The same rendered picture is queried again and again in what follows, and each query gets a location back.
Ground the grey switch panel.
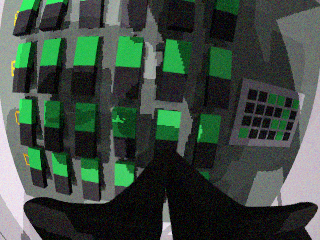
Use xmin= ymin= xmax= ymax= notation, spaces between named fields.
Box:
xmin=0 ymin=0 xmax=320 ymax=207

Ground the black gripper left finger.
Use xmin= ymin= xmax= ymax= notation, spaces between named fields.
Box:
xmin=23 ymin=148 xmax=169 ymax=240

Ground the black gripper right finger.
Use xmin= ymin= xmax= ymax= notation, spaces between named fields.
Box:
xmin=167 ymin=149 xmax=319 ymax=240

